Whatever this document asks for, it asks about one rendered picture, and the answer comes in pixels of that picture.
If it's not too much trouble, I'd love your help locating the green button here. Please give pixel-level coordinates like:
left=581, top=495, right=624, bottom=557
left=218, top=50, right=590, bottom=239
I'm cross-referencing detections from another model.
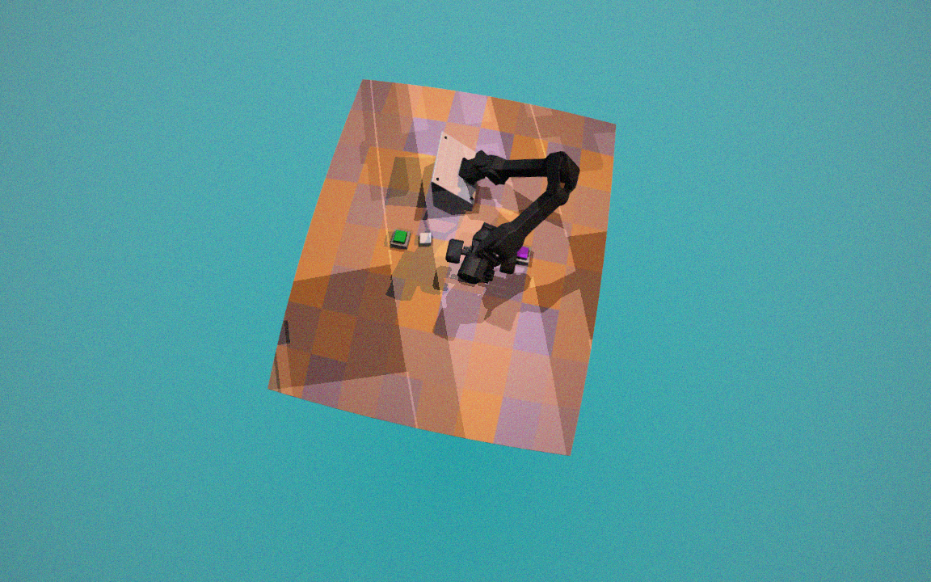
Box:
left=390, top=229, right=411, bottom=250

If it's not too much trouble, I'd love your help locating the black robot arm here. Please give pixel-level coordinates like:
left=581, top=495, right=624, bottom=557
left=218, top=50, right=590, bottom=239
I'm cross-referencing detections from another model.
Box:
left=457, top=150, right=580, bottom=285

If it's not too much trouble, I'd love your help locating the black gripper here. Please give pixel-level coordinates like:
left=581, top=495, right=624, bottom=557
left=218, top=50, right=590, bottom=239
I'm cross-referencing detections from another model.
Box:
left=445, top=238, right=517, bottom=274

